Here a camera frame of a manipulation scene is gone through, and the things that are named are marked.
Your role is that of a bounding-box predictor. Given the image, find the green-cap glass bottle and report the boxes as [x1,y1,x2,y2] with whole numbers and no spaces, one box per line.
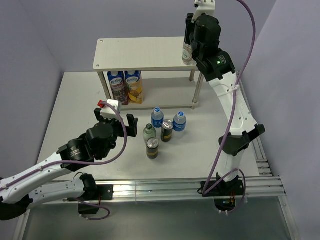
[143,123,157,143]
[181,42,195,66]

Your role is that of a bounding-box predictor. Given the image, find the black yellow can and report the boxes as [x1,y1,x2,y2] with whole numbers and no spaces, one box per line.
[146,137,159,160]
[161,119,174,142]

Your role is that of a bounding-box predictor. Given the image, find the blue water bottle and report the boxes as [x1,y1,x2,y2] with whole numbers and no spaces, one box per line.
[173,111,187,132]
[151,107,164,138]

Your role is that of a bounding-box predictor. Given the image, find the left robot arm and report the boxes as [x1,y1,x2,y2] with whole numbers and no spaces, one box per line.
[0,108,138,221]

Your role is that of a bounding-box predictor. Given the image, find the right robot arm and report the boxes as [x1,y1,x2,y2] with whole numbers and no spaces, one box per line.
[184,13,266,197]

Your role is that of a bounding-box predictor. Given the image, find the white two-tier shelf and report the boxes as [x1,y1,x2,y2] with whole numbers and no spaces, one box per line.
[93,37,202,110]

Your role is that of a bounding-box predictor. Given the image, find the purple grape juice carton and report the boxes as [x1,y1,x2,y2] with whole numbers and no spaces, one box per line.
[107,71,129,105]

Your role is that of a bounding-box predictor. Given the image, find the yellow pineapple juice carton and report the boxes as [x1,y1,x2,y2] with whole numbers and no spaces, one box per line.
[124,70,144,104]

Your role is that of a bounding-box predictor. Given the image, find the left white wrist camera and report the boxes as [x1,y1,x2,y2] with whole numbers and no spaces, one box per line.
[97,99,122,120]

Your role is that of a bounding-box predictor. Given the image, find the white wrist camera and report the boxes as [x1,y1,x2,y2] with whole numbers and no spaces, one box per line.
[97,99,122,120]
[192,0,216,22]

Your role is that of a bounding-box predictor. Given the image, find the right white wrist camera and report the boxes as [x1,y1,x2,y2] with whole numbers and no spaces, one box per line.
[192,0,216,22]

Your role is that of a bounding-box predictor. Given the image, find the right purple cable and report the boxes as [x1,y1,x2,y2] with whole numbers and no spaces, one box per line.
[202,0,256,214]

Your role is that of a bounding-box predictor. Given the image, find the purple cable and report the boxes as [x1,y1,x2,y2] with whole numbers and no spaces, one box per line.
[0,106,128,221]
[202,0,256,214]

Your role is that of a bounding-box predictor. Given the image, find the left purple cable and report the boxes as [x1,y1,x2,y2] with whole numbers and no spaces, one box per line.
[0,106,128,221]

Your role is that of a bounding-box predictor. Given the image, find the aluminium right side rail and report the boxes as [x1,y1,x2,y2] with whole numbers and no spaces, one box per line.
[234,70,273,177]

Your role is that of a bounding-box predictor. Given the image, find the aluminium front rail frame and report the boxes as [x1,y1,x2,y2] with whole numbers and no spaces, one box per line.
[13,176,301,240]

